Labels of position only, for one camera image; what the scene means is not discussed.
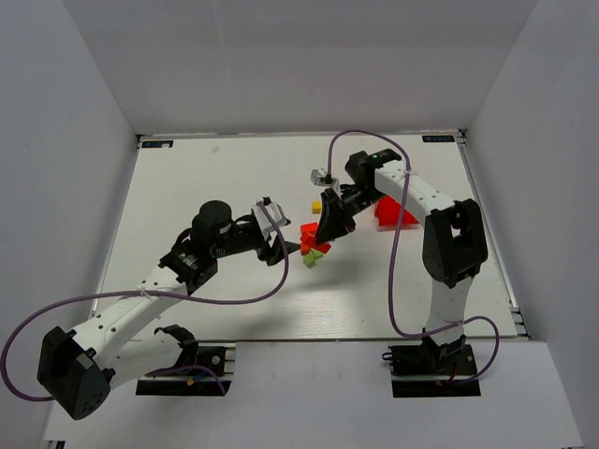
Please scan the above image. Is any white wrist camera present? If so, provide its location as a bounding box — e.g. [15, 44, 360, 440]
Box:
[310, 168, 340, 190]
[251, 196, 290, 239]

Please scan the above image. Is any corner label sticker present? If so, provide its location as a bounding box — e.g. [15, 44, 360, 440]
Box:
[422, 135, 455, 143]
[141, 140, 174, 149]

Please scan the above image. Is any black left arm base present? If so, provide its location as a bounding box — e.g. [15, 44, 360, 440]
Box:
[135, 343, 236, 398]

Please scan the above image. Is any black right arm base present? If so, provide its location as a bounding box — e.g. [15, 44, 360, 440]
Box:
[382, 344, 481, 398]

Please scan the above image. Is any purple cable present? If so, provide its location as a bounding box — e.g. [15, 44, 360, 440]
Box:
[2, 205, 291, 403]
[327, 129, 501, 385]

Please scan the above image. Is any red wide block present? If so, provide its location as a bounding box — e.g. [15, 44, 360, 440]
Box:
[300, 222, 318, 242]

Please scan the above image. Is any left corner label sticker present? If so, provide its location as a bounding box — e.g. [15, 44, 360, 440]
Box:
[141, 140, 174, 149]

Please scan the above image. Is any light green small block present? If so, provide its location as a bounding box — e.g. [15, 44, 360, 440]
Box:
[303, 252, 322, 268]

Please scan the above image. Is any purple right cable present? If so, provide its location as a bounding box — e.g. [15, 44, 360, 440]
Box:
[327, 129, 501, 385]

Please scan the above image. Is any light green long block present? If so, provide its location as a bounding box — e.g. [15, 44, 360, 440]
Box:
[311, 242, 331, 259]

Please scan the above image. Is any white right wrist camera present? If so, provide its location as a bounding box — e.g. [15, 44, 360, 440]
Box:
[310, 168, 340, 190]

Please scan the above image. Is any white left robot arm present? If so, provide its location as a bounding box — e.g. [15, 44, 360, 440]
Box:
[37, 197, 299, 420]

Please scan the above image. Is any red plastic tray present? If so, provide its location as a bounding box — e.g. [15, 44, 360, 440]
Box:
[373, 196, 419, 232]

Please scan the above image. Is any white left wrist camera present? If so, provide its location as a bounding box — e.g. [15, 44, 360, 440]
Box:
[251, 196, 290, 239]

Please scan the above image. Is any right corner label sticker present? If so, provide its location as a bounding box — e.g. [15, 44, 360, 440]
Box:
[422, 135, 455, 143]

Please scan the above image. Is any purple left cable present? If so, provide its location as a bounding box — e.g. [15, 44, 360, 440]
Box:
[2, 205, 291, 403]

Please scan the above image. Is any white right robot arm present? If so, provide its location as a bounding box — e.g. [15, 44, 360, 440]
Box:
[311, 149, 488, 376]

